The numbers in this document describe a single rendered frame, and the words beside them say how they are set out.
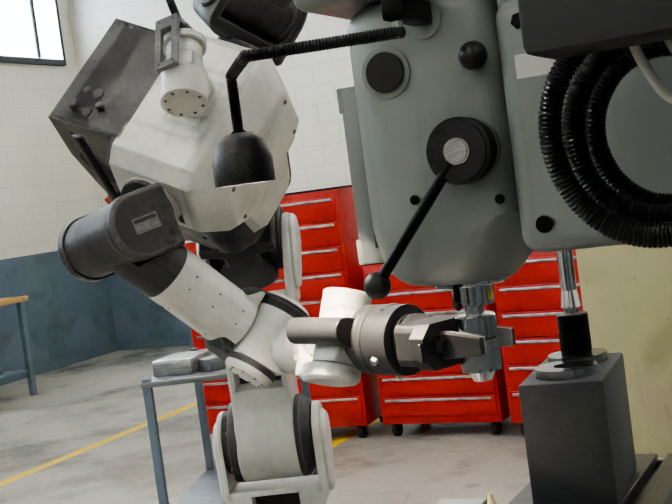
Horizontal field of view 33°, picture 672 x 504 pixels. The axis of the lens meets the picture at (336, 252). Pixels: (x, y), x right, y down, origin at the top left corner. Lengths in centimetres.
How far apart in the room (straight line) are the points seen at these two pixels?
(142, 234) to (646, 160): 74
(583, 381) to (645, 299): 143
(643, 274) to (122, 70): 168
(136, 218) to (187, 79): 20
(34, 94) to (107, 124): 1074
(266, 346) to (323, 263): 487
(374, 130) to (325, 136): 1018
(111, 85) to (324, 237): 484
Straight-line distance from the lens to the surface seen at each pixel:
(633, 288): 306
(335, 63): 1141
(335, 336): 142
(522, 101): 118
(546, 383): 165
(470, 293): 132
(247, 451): 201
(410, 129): 125
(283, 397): 199
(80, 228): 167
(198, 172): 164
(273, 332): 170
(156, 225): 163
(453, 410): 641
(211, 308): 168
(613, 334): 309
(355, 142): 136
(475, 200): 122
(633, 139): 116
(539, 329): 609
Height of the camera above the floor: 143
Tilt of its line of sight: 3 degrees down
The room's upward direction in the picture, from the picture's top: 8 degrees counter-clockwise
